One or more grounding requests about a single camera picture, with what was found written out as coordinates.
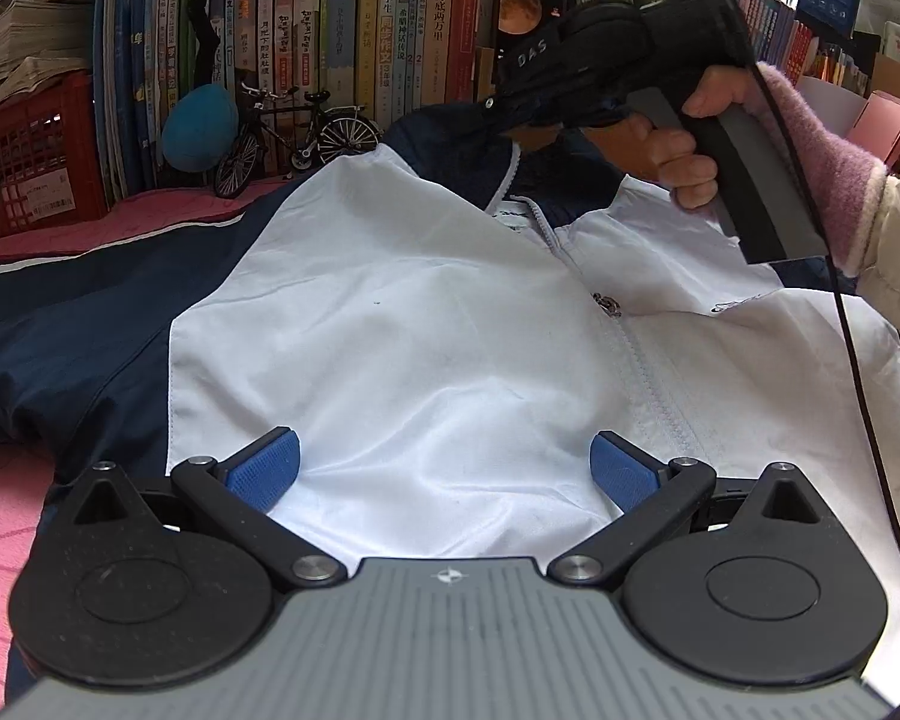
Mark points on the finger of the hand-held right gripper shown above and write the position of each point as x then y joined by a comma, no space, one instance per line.
525,111

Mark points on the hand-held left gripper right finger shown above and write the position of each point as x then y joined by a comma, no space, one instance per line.
622,472

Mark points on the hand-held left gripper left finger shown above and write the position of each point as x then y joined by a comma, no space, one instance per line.
266,469

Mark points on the navy and white jacket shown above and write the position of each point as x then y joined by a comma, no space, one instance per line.
420,330

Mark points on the person's right forearm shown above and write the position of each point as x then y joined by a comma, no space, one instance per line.
832,165

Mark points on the person's right hand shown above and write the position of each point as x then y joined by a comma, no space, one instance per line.
675,161

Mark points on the black smartphone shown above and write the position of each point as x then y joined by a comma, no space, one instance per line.
525,7

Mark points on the curved white paper sheet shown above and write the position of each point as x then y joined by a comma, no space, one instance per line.
825,94

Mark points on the miniature black bicycle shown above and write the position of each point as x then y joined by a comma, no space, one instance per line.
343,136

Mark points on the row of books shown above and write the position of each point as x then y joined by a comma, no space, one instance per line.
345,22

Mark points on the pink house-shaped box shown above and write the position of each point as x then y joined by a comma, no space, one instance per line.
892,120

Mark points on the blue plush ball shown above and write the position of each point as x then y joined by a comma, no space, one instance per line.
199,127

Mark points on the red plastic crate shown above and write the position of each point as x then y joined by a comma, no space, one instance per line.
37,157

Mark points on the stack of papers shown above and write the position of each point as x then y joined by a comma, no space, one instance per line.
22,37

